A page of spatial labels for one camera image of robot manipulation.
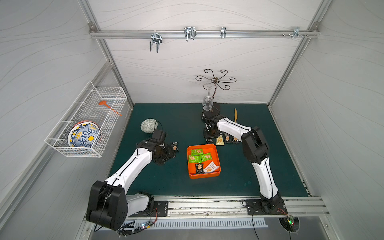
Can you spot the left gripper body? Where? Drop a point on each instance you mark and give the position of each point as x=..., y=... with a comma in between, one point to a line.
x=167, y=150

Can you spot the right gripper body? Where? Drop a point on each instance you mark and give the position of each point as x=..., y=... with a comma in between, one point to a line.
x=210, y=117

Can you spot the cream cookie packet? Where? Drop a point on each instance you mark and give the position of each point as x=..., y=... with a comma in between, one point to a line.
x=220, y=140

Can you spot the black cookie packet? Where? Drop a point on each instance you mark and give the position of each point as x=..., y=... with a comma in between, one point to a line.
x=235, y=140
x=227, y=138
x=175, y=146

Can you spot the green cookie packet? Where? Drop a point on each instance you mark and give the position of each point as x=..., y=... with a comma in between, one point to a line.
x=197, y=152
x=195, y=159
x=205, y=157

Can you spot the orange storage box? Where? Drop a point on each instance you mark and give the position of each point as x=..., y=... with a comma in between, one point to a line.
x=210, y=148

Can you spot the white packet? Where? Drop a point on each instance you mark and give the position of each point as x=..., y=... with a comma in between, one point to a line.
x=210, y=168

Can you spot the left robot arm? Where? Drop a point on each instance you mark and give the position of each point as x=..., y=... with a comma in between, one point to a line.
x=109, y=204

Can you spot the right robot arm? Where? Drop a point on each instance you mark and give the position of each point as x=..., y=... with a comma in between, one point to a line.
x=255, y=149

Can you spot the black scrolled glass stand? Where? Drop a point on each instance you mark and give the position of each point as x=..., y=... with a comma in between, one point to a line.
x=215, y=82

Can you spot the clear wine glass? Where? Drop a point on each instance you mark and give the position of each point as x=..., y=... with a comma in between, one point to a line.
x=208, y=100

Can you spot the orange spoon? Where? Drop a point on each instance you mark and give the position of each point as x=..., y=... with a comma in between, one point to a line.
x=104, y=103

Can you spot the blue yellow patterned plate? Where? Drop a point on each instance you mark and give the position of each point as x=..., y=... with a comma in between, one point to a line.
x=83, y=135

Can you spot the small metal clip hook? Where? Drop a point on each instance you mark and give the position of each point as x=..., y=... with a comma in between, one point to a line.
x=223, y=32

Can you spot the looped metal hook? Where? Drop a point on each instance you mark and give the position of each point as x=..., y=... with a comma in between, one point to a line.
x=190, y=33

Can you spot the double prong metal hook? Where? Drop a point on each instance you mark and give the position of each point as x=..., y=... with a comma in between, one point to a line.
x=156, y=40

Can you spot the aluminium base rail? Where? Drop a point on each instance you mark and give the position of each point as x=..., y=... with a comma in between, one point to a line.
x=212, y=207

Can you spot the white wire basket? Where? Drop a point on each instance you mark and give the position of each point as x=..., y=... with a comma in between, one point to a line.
x=86, y=108

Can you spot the right metal hook bracket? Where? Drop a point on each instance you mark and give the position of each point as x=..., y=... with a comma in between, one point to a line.
x=296, y=34

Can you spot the aluminium top rail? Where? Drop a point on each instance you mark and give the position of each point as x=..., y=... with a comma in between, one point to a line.
x=201, y=34

